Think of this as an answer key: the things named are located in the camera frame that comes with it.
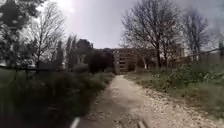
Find large bare tree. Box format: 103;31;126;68
120;0;183;69

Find robot's own part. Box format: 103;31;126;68
137;120;147;128
69;116;81;128

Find grass verge with weeds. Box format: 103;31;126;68
123;61;224;121

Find dark fence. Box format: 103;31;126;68
0;64;64;81

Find dark overgrown grass verge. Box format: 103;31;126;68
0;68;116;128

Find dark trees and bushes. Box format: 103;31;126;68
0;0;116;75

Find brown apartment building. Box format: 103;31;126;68
112;44;186;75

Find pale dirt gravel path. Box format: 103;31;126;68
75;74;224;128

